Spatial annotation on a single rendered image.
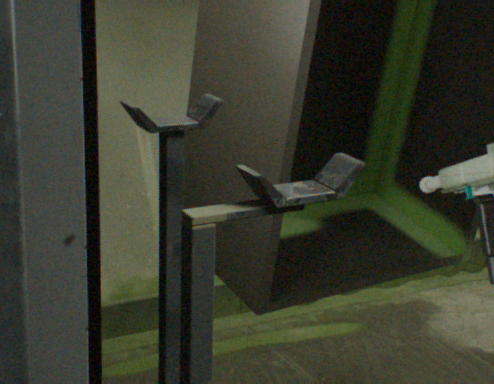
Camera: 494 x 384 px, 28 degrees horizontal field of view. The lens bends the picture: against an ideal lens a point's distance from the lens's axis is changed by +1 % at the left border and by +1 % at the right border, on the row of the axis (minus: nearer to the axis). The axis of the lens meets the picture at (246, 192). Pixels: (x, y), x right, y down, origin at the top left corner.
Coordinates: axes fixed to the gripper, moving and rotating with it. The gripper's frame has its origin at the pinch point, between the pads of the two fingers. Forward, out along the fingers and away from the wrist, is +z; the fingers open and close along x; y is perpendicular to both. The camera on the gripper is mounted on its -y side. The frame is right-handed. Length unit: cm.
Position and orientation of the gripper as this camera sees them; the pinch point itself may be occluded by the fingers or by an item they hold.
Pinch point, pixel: (477, 188)
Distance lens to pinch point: 169.0
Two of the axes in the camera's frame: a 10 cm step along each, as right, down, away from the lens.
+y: 1.3, 9.9, -0.4
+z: -9.9, 1.3, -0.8
